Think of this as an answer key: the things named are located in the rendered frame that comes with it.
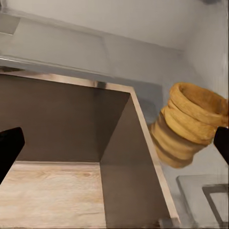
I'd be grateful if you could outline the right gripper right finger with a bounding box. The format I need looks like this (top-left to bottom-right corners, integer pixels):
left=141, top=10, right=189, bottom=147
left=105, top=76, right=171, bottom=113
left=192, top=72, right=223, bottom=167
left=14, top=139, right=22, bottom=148
left=214, top=126, right=229, bottom=165

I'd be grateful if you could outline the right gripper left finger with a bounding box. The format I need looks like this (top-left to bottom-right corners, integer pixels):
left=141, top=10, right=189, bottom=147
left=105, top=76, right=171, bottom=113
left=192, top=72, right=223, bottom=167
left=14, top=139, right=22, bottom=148
left=0, top=127, right=25, bottom=184

